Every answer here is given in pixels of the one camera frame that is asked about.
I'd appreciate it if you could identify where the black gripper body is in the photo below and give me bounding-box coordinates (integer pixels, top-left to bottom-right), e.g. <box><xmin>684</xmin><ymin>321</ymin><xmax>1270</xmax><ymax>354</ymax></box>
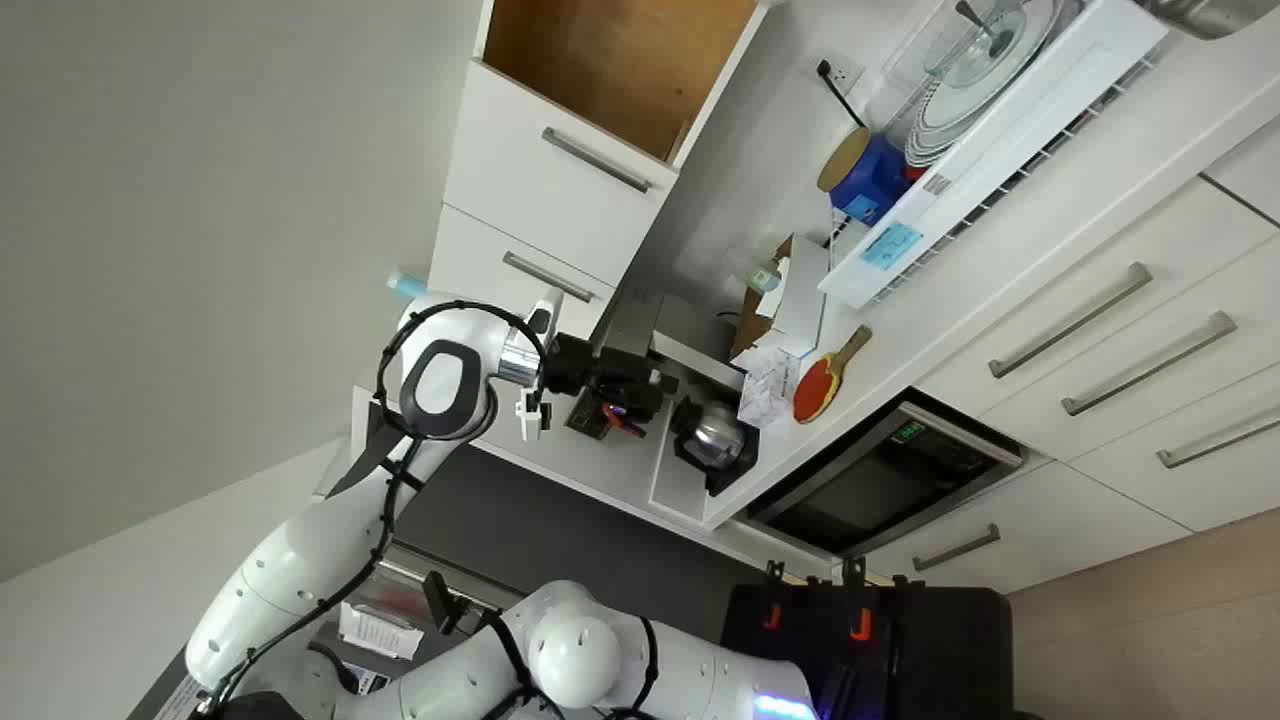
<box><xmin>543</xmin><ymin>331</ymin><xmax>608</xmax><ymax>398</ymax></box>

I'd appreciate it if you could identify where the steel coffee machine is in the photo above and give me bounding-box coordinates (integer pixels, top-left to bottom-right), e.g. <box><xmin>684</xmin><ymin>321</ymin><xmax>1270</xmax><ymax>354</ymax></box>
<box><xmin>650</xmin><ymin>327</ymin><xmax>770</xmax><ymax>526</ymax></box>

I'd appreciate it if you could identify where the brown cardboard box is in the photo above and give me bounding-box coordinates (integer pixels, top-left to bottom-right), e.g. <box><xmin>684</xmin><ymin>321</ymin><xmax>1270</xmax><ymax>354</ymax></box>
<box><xmin>726</xmin><ymin>236</ymin><xmax>796</xmax><ymax>360</ymax></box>

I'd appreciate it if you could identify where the red ping pong paddle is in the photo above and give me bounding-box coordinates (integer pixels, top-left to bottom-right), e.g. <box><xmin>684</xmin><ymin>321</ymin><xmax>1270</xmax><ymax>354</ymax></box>
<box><xmin>790</xmin><ymin>324</ymin><xmax>876</xmax><ymax>429</ymax></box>

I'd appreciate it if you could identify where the built-in black oven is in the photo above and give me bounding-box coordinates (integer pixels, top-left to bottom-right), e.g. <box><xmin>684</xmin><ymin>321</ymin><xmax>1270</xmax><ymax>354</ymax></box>
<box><xmin>737</xmin><ymin>386</ymin><xmax>1032</xmax><ymax>563</ymax></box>

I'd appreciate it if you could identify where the round cork lid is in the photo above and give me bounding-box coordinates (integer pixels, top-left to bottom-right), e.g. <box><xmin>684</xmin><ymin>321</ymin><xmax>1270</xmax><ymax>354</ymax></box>
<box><xmin>817</xmin><ymin>125</ymin><xmax>876</xmax><ymax>195</ymax></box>

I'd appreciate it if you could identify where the blue container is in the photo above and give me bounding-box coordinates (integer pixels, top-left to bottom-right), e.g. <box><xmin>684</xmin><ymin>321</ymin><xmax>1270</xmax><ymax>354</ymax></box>
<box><xmin>830</xmin><ymin>132</ymin><xmax>918</xmax><ymax>229</ymax></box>

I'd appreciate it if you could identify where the white crumpled paper item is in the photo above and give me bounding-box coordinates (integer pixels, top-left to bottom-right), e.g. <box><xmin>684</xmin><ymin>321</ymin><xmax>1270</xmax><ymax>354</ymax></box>
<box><xmin>338</xmin><ymin>595</ymin><xmax>433</xmax><ymax>662</ymax></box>

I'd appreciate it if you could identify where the black equipment case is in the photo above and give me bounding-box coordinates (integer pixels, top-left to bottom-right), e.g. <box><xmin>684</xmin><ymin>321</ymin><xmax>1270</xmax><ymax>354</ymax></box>
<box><xmin>722</xmin><ymin>563</ymin><xmax>1015</xmax><ymax>720</ymax></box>

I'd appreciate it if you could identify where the stack of white plates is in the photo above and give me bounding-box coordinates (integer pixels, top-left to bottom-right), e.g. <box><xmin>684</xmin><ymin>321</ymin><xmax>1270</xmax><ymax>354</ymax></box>
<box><xmin>904</xmin><ymin>0</ymin><xmax>1092</xmax><ymax>173</ymax></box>

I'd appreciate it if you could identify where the silver cabinet door handle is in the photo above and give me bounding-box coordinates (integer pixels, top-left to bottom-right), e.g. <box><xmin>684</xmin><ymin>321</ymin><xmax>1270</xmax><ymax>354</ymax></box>
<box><xmin>502</xmin><ymin>249</ymin><xmax>602</xmax><ymax>308</ymax></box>
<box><xmin>538</xmin><ymin>125</ymin><xmax>656</xmax><ymax>195</ymax></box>

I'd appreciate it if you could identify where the white wall cabinet door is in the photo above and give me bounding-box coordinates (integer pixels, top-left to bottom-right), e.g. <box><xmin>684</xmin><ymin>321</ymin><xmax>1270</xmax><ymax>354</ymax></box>
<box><xmin>425</xmin><ymin>199</ymin><xmax>619</xmax><ymax>344</ymax></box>
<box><xmin>442</xmin><ymin>56</ymin><xmax>677</xmax><ymax>290</ymax></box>

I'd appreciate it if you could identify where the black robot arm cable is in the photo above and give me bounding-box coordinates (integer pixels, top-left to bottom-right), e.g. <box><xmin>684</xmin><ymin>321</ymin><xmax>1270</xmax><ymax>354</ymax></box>
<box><xmin>197</xmin><ymin>296</ymin><xmax>553</xmax><ymax>720</ymax></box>

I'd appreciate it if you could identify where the wall cabinet with wooden interior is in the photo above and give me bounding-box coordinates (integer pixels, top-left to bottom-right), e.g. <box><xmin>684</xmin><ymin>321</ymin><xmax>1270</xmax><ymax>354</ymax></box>
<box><xmin>472</xmin><ymin>0</ymin><xmax>782</xmax><ymax>174</ymax></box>

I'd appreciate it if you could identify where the silver bar drawer handle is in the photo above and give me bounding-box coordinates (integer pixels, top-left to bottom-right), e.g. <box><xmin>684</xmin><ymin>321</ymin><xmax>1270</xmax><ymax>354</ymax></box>
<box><xmin>1153</xmin><ymin>402</ymin><xmax>1280</xmax><ymax>473</ymax></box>
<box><xmin>985</xmin><ymin>261</ymin><xmax>1156</xmax><ymax>382</ymax></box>
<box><xmin>908</xmin><ymin>520</ymin><xmax>1003</xmax><ymax>577</ymax></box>
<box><xmin>1058</xmin><ymin>308</ymin><xmax>1241</xmax><ymax>421</ymax></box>

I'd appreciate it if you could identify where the white wire dish rack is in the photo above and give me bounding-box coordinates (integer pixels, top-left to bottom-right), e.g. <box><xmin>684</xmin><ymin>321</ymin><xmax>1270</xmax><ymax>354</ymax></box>
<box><xmin>854</xmin><ymin>0</ymin><xmax>1204</xmax><ymax>271</ymax></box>

